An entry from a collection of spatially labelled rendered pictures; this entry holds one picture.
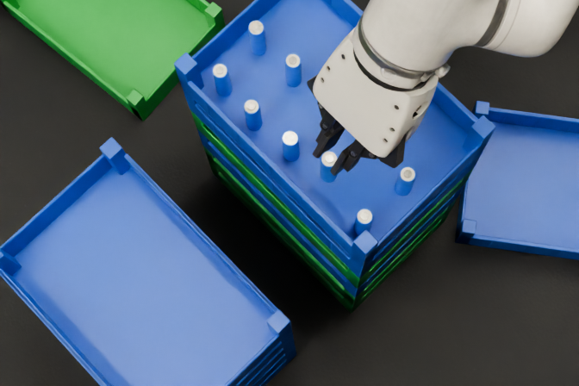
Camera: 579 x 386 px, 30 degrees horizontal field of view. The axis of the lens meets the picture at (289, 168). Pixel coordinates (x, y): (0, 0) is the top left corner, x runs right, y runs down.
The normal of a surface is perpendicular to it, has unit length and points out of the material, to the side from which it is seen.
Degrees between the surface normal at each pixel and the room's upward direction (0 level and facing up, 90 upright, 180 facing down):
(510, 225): 0
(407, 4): 65
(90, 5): 0
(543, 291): 0
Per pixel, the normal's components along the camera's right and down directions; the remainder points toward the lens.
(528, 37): 0.00, 0.72
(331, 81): -0.74, 0.43
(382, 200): -0.02, -0.25
